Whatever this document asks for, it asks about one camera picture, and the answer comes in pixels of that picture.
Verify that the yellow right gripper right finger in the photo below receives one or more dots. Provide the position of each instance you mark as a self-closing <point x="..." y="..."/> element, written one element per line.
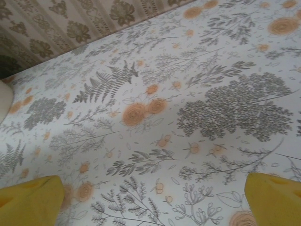
<point x="277" y="202"/>

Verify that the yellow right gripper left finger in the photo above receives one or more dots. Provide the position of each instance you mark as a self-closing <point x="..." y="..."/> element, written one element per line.
<point x="28" y="204"/>

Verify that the beige round waste bin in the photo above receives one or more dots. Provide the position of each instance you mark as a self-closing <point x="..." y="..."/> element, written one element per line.
<point x="4" y="101"/>

